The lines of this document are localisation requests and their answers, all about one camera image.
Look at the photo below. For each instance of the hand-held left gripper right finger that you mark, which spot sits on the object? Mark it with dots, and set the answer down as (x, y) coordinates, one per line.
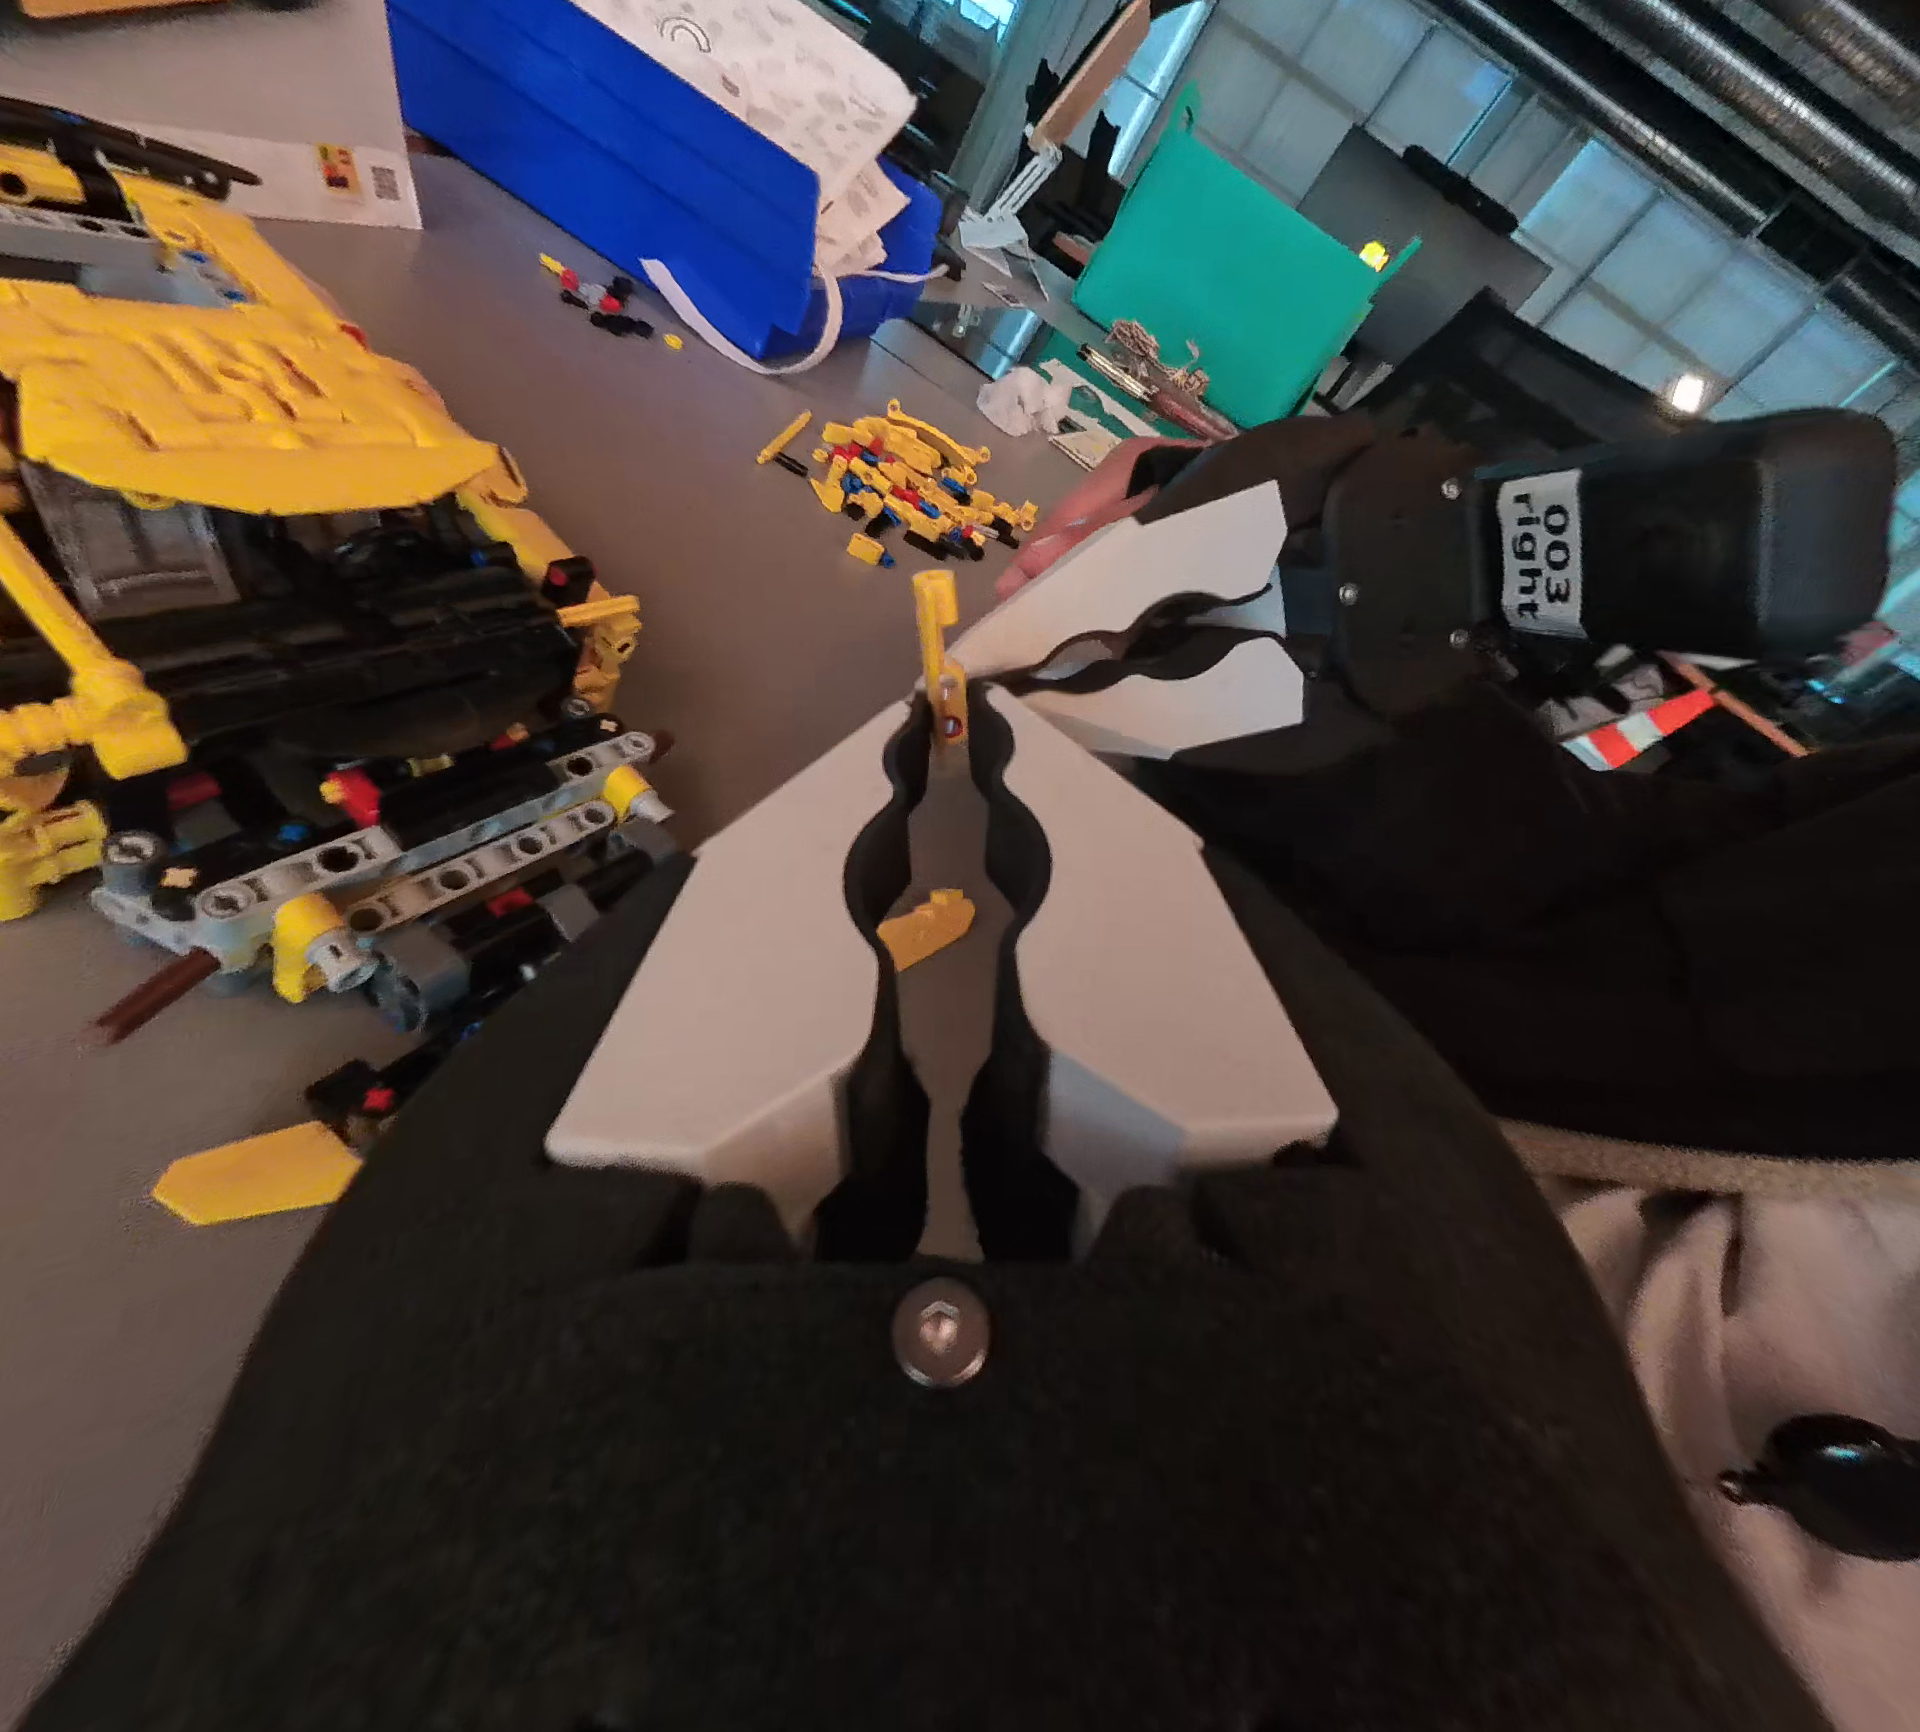
(1154, 997)

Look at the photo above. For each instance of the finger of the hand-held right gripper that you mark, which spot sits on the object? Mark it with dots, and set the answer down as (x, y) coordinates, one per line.
(1201, 696)
(1171, 563)

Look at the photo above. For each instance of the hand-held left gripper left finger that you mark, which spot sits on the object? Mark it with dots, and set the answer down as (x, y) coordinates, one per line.
(721, 997)

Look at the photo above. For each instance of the small yellow brick connector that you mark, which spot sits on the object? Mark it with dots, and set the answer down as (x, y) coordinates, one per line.
(939, 652)

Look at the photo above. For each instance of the yellow brick car model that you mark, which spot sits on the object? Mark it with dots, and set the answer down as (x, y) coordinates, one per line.
(270, 487)

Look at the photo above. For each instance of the grey desk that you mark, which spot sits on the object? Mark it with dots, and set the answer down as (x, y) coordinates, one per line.
(675, 652)

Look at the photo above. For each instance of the person's right hand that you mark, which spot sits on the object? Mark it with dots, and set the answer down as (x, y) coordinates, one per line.
(1080, 511)

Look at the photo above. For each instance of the green white sheet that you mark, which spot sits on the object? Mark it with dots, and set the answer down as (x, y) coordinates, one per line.
(1110, 443)

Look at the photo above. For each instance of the wooden model kit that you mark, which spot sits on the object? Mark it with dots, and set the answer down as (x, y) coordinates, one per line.
(1163, 375)

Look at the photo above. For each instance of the small yellow brick piece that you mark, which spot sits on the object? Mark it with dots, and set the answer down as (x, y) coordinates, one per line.
(926, 930)

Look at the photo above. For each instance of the white crumpled tissue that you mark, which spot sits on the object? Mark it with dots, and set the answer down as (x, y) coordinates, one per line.
(1029, 396)

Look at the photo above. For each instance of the pile of loose bricks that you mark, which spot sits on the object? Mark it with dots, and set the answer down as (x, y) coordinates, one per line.
(908, 487)

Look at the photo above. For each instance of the teal bag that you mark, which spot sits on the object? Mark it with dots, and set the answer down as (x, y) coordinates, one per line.
(1231, 246)

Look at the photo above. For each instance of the yellow brick panel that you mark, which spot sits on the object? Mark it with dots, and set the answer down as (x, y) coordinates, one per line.
(262, 1170)

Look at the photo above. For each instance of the brown brick axle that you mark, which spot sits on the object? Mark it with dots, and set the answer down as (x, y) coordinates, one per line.
(151, 1000)

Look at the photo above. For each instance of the small cluster of bricks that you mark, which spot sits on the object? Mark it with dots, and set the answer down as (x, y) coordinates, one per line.
(609, 300)

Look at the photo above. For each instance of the person's light grey hoodie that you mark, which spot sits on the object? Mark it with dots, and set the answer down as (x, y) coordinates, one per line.
(1724, 1313)

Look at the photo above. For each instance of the white patterned paper bag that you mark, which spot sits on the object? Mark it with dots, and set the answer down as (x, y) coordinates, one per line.
(705, 37)

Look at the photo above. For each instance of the blue plastic bin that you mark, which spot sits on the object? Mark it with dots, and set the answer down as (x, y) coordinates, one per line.
(600, 143)

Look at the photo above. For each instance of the car instruction booklet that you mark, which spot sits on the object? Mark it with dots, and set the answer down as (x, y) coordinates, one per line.
(344, 6)

